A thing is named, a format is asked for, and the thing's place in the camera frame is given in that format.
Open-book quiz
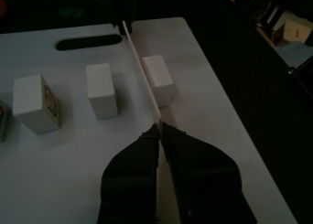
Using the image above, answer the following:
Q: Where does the light blue cloth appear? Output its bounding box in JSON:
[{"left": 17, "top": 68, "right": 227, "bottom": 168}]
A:
[{"left": 274, "top": 40, "right": 313, "bottom": 69}]

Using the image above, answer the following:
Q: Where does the white toy cleaver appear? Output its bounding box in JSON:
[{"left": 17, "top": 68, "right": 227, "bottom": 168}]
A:
[{"left": 121, "top": 19, "right": 183, "bottom": 224}]

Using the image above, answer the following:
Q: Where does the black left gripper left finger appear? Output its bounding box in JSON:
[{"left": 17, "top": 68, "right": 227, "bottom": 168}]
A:
[{"left": 96, "top": 123, "right": 163, "bottom": 224}]

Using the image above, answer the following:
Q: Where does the cardboard box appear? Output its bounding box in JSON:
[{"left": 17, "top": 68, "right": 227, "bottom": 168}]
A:
[{"left": 272, "top": 9, "right": 313, "bottom": 47}]

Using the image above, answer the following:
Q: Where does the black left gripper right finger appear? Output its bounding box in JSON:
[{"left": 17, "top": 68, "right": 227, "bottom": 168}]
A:
[{"left": 161, "top": 122, "right": 260, "bottom": 224}]

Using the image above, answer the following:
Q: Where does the plain white block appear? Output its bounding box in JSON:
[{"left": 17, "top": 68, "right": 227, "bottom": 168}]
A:
[
  {"left": 141, "top": 54, "right": 177, "bottom": 109},
  {"left": 85, "top": 62, "right": 121, "bottom": 121}
]

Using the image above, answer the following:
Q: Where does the white folding table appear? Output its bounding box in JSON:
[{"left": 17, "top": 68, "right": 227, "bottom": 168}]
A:
[{"left": 0, "top": 16, "right": 300, "bottom": 224}]

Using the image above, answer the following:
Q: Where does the white block with picture side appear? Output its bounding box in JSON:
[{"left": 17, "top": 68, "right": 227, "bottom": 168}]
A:
[{"left": 11, "top": 74, "right": 64, "bottom": 134}]

